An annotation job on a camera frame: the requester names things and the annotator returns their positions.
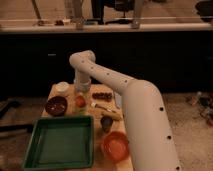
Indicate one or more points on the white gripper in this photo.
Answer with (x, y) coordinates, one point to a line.
(82, 87)

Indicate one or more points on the yellow banana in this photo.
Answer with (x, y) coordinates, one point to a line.
(114, 116)

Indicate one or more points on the orange bowl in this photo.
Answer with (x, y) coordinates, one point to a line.
(114, 146)

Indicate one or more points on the red orange apple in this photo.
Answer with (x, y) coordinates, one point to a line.
(80, 101)

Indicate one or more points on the white small bowl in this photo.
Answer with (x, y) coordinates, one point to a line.
(62, 88)

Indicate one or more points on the dark red bowl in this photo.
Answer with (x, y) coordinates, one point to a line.
(56, 106)

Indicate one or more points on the green plastic tray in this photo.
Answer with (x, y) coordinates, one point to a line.
(61, 143)

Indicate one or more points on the green plastic cup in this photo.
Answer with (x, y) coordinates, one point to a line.
(80, 110)

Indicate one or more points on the small metal cup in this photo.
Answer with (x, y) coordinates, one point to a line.
(106, 123)

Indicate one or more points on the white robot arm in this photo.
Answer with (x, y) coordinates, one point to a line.
(151, 142)

